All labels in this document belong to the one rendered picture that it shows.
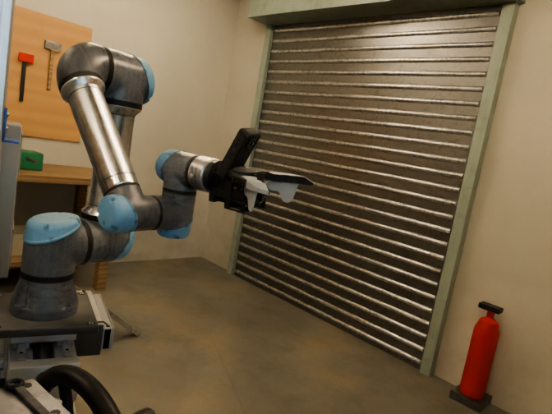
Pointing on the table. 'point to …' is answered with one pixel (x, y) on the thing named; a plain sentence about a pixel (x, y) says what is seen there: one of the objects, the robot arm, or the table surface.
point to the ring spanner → (25, 395)
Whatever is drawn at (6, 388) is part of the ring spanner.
